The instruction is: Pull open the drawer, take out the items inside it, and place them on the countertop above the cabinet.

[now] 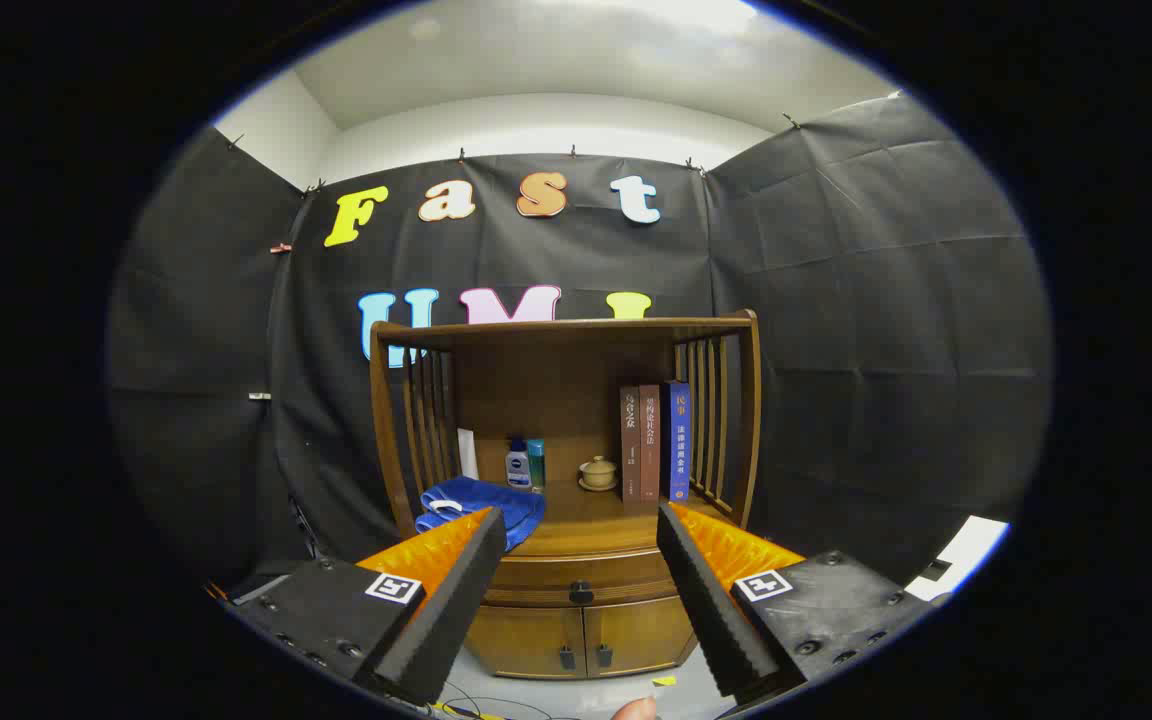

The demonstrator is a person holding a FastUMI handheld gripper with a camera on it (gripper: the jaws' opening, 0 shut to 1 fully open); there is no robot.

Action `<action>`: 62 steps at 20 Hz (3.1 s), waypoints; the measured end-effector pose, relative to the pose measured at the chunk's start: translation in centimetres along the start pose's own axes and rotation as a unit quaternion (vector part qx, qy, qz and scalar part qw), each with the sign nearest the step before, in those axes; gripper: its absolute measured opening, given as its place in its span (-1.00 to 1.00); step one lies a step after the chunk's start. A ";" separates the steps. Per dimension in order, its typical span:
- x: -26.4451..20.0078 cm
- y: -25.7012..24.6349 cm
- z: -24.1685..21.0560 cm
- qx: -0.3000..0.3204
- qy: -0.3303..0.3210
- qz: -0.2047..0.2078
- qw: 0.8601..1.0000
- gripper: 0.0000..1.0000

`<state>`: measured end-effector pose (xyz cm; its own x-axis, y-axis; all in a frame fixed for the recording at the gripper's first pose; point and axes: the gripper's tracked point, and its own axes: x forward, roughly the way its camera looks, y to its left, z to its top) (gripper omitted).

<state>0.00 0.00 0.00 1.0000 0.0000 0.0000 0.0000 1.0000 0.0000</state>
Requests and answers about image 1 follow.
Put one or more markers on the blue book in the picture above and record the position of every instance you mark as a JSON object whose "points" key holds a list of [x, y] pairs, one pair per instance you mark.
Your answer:
{"points": [[678, 440]]}

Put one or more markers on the dark brown book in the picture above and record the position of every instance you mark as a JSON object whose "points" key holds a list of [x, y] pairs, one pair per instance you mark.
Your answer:
{"points": [[630, 445]]}

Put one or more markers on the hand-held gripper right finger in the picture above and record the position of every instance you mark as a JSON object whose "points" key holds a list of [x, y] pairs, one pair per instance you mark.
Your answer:
{"points": [[706, 610]]}

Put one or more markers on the wooden cabinet door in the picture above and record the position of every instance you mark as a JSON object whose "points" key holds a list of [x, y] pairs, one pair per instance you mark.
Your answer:
{"points": [[641, 632], [521, 640]]}

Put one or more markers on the white lotion bottle blue cap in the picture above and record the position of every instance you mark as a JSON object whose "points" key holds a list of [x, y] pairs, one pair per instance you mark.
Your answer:
{"points": [[518, 468]]}

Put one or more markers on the blue folded towel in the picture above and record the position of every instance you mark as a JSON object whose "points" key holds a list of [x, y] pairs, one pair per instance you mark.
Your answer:
{"points": [[496, 500]]}

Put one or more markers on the wooden countertop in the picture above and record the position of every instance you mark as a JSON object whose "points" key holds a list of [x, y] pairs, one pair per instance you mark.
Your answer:
{"points": [[596, 515]]}

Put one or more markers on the wooden drawer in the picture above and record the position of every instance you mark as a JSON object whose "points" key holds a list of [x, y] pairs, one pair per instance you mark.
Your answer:
{"points": [[556, 572]]}

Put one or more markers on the beige lidded tea cup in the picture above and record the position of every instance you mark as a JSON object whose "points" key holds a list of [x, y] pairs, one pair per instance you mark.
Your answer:
{"points": [[598, 473]]}

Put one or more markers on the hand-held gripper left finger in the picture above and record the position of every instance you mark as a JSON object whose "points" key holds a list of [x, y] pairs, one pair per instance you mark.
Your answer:
{"points": [[456, 600]]}

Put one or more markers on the reddish brown book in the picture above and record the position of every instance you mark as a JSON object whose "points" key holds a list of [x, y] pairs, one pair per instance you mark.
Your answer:
{"points": [[650, 445]]}

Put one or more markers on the teal clear bottle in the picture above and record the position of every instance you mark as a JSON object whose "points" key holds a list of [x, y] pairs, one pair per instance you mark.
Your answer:
{"points": [[537, 465]]}

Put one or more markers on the wooden cabinet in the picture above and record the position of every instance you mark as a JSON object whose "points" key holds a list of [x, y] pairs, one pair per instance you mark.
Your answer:
{"points": [[556, 390]]}

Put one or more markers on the white tube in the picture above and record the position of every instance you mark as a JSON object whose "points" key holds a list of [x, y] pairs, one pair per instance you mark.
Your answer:
{"points": [[468, 455]]}

